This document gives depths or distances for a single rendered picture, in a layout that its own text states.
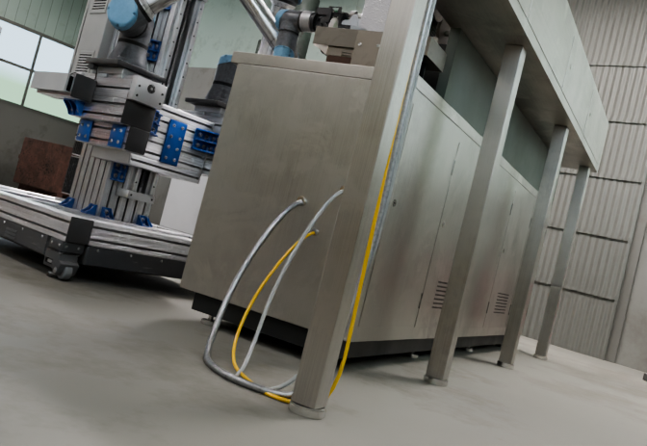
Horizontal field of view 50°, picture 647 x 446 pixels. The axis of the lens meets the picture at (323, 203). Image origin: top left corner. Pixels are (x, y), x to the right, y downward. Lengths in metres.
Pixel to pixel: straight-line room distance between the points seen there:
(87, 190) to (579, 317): 3.90
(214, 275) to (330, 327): 0.85
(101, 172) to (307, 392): 1.76
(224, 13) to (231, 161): 7.03
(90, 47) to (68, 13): 7.38
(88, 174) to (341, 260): 1.82
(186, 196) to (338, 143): 5.40
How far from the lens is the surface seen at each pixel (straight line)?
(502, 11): 2.19
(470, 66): 2.53
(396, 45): 1.54
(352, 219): 1.48
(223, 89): 3.10
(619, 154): 5.86
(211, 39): 9.27
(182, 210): 7.44
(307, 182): 2.13
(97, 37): 3.27
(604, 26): 6.26
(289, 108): 2.22
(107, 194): 3.01
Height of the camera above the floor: 0.37
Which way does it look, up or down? 3 degrees up
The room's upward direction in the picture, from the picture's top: 14 degrees clockwise
